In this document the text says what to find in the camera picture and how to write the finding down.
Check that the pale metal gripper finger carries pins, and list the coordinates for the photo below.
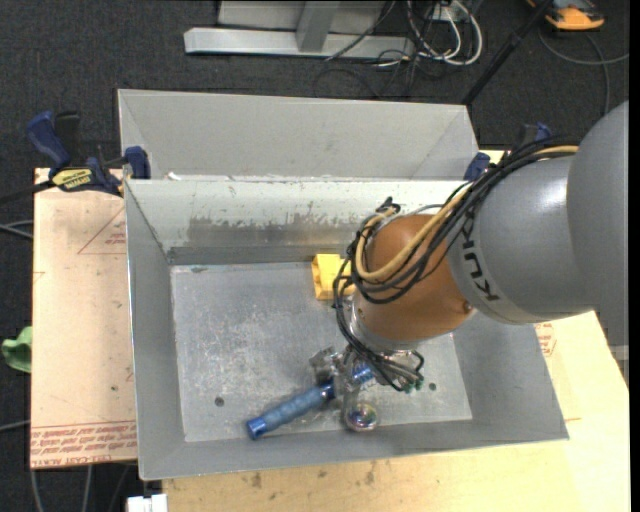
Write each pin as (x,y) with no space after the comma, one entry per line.
(321,362)
(340,372)

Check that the clear glass bulb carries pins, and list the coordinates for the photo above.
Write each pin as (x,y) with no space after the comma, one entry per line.
(361,417)

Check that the grey metal bin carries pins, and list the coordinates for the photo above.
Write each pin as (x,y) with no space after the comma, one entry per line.
(250,325)

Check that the yellow sponge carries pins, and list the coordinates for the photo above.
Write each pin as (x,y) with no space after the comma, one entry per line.
(327,275)

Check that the brown cardboard board red print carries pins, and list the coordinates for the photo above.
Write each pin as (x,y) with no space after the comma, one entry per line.
(80,325)

